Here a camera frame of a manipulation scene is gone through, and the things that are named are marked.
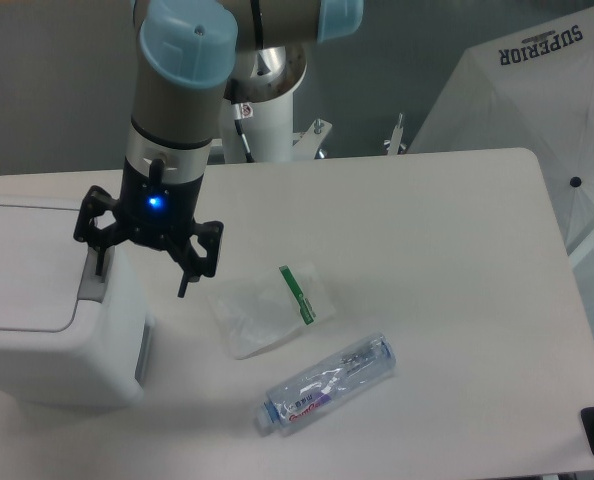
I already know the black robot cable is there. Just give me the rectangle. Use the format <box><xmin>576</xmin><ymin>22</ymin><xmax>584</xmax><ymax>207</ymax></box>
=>
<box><xmin>226</xmin><ymin>79</ymin><xmax>256</xmax><ymax>164</ymax></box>

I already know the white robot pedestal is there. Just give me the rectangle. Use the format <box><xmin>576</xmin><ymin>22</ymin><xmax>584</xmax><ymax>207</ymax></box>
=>
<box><xmin>206</xmin><ymin>44</ymin><xmax>333</xmax><ymax>165</ymax></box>

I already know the clear plastic water bottle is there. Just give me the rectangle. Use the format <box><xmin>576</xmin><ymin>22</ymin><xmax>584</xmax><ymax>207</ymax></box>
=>
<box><xmin>255</xmin><ymin>332</ymin><xmax>396</xmax><ymax>434</ymax></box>

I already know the white umbrella with lettering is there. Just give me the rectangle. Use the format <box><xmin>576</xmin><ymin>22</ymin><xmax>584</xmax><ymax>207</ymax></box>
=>
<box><xmin>409</xmin><ymin>7</ymin><xmax>594</xmax><ymax>266</ymax></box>

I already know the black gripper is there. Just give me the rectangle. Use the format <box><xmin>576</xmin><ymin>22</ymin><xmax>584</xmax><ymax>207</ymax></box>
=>
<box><xmin>73</xmin><ymin>160</ymin><xmax>224</xmax><ymax>298</ymax></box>

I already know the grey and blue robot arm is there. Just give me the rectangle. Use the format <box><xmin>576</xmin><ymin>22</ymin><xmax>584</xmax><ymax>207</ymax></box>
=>
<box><xmin>74</xmin><ymin>1</ymin><xmax>364</xmax><ymax>283</ymax></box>

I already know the clear plastic bag green label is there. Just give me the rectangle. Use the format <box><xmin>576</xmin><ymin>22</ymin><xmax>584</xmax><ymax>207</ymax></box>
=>
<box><xmin>208</xmin><ymin>261</ymin><xmax>336</xmax><ymax>360</ymax></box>

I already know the white trash can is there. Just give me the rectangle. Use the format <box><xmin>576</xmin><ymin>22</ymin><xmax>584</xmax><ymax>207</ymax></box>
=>
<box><xmin>0</xmin><ymin>195</ymin><xmax>155</xmax><ymax>408</ymax></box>

